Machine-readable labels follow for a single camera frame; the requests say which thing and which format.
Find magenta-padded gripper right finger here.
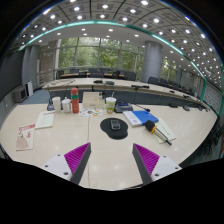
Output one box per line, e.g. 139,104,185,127
131,143,183,186

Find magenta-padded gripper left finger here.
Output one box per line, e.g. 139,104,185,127
42,142,93,186

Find black computer mouse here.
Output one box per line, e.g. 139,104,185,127
110,118,122,131

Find black mouse pad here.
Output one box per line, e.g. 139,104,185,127
99,117,129,141

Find white paper sheet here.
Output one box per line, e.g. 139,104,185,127
153,117,177,144

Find black and yellow microphone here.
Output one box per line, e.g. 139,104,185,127
144,119,173,147

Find red and white pamphlet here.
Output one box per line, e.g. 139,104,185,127
15,123,36,152

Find beige booklet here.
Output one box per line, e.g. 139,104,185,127
34,110,56,130

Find blue and white book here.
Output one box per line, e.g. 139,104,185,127
122,110,160,128

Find white lidded mug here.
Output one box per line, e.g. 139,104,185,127
61,96,73,114

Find stack of white paper cups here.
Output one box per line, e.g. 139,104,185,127
51,96,62,114

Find colourful leaflet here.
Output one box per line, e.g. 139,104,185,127
78,107,103,118

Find red thermos bottle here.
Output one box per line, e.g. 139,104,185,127
70,87,80,115

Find cream organizer box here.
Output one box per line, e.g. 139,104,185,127
81,91,106,110

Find green printed paper cup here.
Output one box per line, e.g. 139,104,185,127
105,93,117,114

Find white upright floor appliance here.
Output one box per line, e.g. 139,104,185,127
25,80,35,98

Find curved conference desk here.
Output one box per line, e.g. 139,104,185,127
42,77,214,113

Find black office chairs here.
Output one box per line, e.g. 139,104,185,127
54,68,203,98

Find ceiling lights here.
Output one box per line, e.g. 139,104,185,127
13,0,224,88

